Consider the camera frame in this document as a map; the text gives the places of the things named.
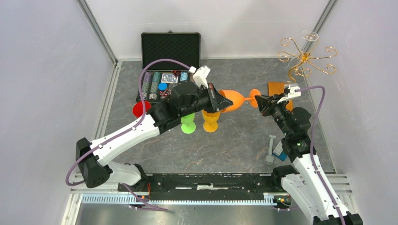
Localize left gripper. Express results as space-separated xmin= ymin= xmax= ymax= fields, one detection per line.
xmin=180 ymin=83 xmax=234 ymax=118

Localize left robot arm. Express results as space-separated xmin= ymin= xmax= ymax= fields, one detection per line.
xmin=76 ymin=81 xmax=233 ymax=191

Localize purple cable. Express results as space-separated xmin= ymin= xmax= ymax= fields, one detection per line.
xmin=65 ymin=59 xmax=197 ymax=212
xmin=292 ymin=85 xmax=347 ymax=225

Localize gold wire glass rack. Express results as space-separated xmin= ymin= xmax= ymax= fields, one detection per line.
xmin=277 ymin=37 xmax=338 ymax=83

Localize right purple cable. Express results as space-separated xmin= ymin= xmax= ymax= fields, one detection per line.
xmin=292 ymin=85 xmax=347 ymax=225

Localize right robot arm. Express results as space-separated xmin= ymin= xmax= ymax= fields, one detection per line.
xmin=255 ymin=94 xmax=363 ymax=225

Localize blue round chip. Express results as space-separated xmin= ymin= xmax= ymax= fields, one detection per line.
xmin=158 ymin=82 xmax=168 ymax=91

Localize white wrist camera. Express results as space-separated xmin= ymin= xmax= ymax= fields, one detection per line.
xmin=188 ymin=65 xmax=211 ymax=89
xmin=277 ymin=83 xmax=301 ymax=103

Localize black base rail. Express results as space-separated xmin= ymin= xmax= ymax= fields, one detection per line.
xmin=130 ymin=173 xmax=286 ymax=201

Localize orange plastic wine glass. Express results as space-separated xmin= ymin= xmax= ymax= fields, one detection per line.
xmin=219 ymin=89 xmax=261 ymax=113

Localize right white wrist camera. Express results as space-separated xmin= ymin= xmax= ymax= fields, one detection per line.
xmin=277 ymin=83 xmax=301 ymax=103

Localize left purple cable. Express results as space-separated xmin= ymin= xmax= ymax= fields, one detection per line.
xmin=65 ymin=59 xmax=197 ymax=212

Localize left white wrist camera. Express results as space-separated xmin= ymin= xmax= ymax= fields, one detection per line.
xmin=188 ymin=65 xmax=211 ymax=89

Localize blue green building blocks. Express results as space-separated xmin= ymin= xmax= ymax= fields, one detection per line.
xmin=272 ymin=146 xmax=287 ymax=161

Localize wooden rack base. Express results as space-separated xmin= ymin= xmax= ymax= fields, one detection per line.
xmin=268 ymin=82 xmax=293 ymax=111

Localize black poker chip case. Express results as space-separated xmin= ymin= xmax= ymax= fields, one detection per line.
xmin=141 ymin=32 xmax=201 ymax=104

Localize red plastic wine glass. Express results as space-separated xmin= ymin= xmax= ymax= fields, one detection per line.
xmin=132 ymin=101 xmax=151 ymax=118

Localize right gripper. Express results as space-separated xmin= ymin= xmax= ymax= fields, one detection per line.
xmin=253 ymin=92 xmax=291 ymax=137

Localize green plastic wine glass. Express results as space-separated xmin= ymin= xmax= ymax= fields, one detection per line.
xmin=181 ymin=113 xmax=196 ymax=134

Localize playing card deck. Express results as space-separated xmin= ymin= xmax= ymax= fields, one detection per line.
xmin=161 ymin=73 xmax=178 ymax=83

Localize yellow plastic wine glass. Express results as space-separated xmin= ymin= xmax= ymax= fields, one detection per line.
xmin=201 ymin=110 xmax=221 ymax=133

